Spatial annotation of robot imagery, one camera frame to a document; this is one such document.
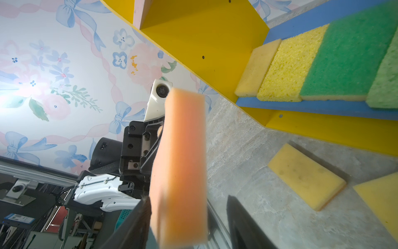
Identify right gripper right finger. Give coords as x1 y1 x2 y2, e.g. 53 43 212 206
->
227 196 277 249

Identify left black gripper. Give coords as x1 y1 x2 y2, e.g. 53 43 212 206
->
119 119 164 183

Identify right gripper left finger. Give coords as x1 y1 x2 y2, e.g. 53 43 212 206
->
100 197 152 249

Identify orange pink sponge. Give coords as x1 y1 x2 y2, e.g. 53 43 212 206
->
149 88 208 249

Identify bright yellow sponge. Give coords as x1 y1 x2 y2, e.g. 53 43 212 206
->
257 25 329 102

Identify dark green sponge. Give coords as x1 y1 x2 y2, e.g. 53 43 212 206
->
300 1 398 101

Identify light green sponge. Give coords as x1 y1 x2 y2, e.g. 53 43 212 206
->
366 31 398 109

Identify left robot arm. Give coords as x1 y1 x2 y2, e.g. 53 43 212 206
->
64 117 164 217

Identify yellow shelf pink blue boards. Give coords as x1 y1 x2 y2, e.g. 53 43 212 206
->
104 1 398 156

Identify pale yellow sponge orange back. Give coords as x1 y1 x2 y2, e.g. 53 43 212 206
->
353 173 398 240

